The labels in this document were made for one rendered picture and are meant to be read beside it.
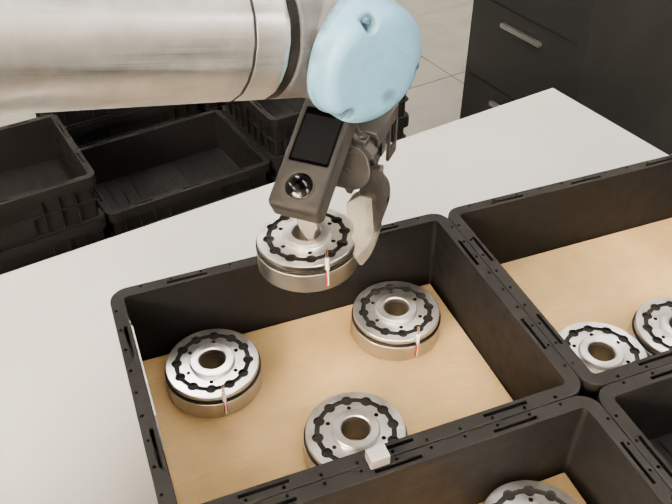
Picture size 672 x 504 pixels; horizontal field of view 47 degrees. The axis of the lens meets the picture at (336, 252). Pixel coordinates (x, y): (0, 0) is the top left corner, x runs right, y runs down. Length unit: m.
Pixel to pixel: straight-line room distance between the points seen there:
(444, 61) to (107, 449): 2.67
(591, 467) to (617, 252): 0.39
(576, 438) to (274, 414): 0.31
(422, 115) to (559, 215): 2.00
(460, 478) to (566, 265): 0.41
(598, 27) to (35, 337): 1.57
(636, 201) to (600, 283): 0.14
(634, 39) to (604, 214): 1.25
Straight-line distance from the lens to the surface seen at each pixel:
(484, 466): 0.75
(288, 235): 0.78
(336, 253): 0.76
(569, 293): 1.02
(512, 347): 0.85
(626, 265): 1.08
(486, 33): 2.44
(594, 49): 2.19
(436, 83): 3.24
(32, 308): 1.23
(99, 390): 1.08
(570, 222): 1.07
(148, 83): 0.41
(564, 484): 0.83
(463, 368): 0.90
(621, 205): 1.11
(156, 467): 0.70
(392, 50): 0.46
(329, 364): 0.89
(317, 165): 0.65
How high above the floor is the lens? 1.50
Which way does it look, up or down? 40 degrees down
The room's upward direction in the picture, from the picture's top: straight up
